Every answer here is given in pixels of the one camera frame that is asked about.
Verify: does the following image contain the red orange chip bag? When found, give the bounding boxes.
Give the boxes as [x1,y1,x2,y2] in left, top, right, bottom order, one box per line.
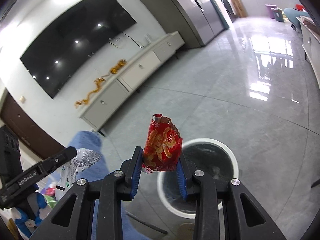
[142,114,183,173]

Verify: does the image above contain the white round trash bin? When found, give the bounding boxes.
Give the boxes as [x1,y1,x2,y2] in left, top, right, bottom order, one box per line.
[157,138,239,219]

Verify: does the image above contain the blue white gloved hand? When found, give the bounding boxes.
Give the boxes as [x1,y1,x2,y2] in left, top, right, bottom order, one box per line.
[11,184,52,239]

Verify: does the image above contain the white silver printed bag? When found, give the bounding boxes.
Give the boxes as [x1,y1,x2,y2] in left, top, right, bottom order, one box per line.
[53,148,102,200]

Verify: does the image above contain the dark brown entrance door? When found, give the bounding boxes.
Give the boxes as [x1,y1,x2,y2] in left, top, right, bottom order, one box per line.
[1,93,65,159]

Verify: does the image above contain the blue fluffy blanket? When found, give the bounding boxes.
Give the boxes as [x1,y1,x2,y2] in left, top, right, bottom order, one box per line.
[69,131,147,239]

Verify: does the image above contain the white grey TV cabinet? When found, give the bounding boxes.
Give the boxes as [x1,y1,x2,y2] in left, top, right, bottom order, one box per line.
[79,31,185,131]

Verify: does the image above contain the golden dragon figurine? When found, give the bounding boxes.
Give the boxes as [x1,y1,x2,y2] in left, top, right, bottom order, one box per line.
[74,73,111,108]

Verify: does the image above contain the golden tiger figurine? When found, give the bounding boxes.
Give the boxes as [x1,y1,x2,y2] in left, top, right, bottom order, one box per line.
[110,59,127,74]

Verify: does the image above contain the white router device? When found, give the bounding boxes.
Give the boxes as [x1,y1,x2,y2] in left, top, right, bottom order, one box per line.
[145,35,151,44]

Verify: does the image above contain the cardboard box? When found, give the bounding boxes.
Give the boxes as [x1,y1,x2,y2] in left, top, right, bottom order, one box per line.
[231,0,248,18]

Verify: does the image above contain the grey steel refrigerator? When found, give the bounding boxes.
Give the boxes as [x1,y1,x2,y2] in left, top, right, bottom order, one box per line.
[140,0,228,49]

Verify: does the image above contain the washing machine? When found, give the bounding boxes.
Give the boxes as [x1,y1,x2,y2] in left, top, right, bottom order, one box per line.
[221,0,238,23]

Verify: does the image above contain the purple stool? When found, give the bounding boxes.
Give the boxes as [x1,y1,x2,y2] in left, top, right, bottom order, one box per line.
[265,4,277,19]

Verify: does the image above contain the wall light switch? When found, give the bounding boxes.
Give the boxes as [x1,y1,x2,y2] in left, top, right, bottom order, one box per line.
[19,96,26,104]

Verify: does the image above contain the black wall television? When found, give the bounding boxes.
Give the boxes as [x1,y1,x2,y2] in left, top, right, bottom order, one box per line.
[20,0,136,98]

